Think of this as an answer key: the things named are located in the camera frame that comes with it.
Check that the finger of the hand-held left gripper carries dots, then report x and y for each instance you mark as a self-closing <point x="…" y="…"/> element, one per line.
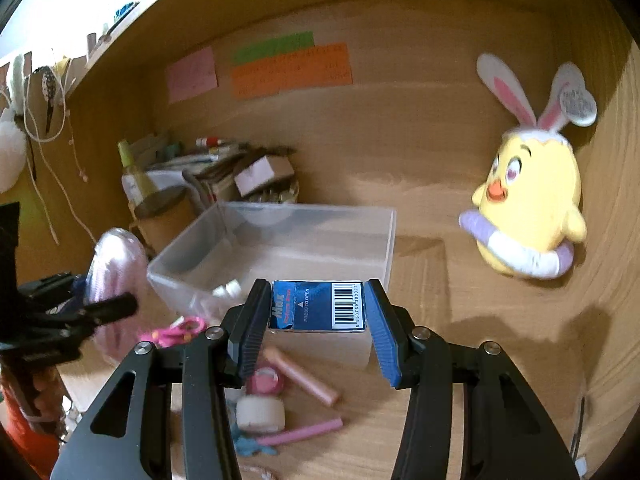
<point x="112" y="306"/>
<point x="80" y="290"/>

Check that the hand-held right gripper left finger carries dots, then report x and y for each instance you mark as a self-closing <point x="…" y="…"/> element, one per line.
<point x="255" y="332"/>

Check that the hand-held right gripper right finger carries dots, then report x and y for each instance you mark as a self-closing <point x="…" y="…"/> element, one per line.
<point x="382" y="340"/>

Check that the pink translucent pouch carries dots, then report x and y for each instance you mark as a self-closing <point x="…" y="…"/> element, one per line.
<point x="120" y="265"/>

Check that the pink round jar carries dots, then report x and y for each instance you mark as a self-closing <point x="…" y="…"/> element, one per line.
<point x="267" y="381"/>

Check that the small blue box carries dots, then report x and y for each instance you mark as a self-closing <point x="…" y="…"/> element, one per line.
<point x="320" y="305"/>

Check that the white tape roll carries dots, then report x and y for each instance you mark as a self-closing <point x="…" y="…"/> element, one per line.
<point x="260" y="414"/>

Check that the clear plastic storage box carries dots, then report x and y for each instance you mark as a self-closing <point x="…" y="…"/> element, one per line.
<point x="300" y="240"/>

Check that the magenta pink stick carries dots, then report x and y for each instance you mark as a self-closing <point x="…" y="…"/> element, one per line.
<point x="300" y="432"/>

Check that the person's left forearm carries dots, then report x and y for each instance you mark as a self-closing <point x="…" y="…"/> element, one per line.
<point x="25" y="437"/>

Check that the small white tube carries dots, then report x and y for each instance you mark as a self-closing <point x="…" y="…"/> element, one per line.
<point x="226" y="290"/>

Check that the pink scissors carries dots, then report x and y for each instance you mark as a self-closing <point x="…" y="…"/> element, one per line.
<point x="172" y="332"/>

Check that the pale pink stick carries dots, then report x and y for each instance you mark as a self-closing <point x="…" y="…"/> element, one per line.
<point x="305" y="377"/>

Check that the light blue hair clip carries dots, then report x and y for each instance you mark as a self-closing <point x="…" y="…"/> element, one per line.
<point x="250" y="445"/>

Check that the yellow green bottle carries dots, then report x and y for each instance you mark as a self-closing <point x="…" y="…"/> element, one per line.
<point x="132" y="180"/>

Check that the jar of small items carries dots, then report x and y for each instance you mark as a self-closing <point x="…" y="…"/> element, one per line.
<point x="277" y="195"/>

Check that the white fluffy plush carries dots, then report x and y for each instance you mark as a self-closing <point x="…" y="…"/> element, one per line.
<point x="10" y="150"/>

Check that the small cardboard box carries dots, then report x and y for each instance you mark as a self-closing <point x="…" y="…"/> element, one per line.
<point x="260" y="175"/>

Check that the stack of books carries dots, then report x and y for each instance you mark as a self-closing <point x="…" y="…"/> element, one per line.
<point x="200" y="167"/>

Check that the red and white marker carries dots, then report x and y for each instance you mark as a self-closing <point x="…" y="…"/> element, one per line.
<point x="215" y="142"/>

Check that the black and white hanging ornament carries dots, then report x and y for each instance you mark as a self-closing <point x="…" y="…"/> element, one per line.
<point x="48" y="90"/>

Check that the yellow chick plush toy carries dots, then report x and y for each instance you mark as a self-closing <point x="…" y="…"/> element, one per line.
<point x="535" y="195"/>

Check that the pink paper note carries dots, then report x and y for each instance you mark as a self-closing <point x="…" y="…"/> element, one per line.
<point x="192" y="75"/>

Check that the orange paper note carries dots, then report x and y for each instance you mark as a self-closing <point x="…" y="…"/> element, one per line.
<point x="295" y="72"/>

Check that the teal shelf item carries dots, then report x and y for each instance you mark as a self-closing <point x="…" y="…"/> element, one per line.
<point x="124" y="11"/>

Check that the green paper note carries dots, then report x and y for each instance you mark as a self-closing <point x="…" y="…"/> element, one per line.
<point x="272" y="47"/>

